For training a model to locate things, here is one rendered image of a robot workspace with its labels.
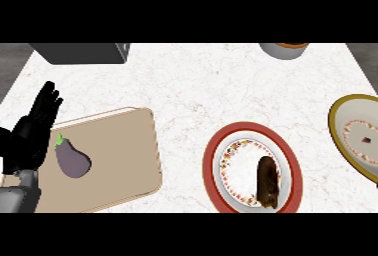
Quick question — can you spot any grey pot with orange rim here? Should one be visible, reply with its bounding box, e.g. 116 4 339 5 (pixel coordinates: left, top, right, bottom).
258 43 310 61

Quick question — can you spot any red rimmed white plate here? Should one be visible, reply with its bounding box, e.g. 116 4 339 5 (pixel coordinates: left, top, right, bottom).
201 121 304 214

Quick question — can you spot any purple eggplant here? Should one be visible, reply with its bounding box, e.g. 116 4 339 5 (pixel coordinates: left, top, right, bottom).
53 133 94 179

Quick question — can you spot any gold rimmed white bowl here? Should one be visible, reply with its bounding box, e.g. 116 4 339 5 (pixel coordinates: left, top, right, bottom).
326 93 378 185

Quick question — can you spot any dark grey box appliance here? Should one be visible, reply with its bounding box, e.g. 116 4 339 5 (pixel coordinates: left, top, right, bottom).
28 43 133 66

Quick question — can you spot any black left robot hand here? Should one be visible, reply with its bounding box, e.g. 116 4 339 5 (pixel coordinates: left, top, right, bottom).
0 80 65 177

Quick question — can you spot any dark brown pear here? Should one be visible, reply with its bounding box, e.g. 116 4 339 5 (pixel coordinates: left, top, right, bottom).
254 155 282 210

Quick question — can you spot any tan wooden cutting board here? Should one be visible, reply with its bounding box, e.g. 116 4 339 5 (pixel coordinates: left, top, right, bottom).
0 106 164 214

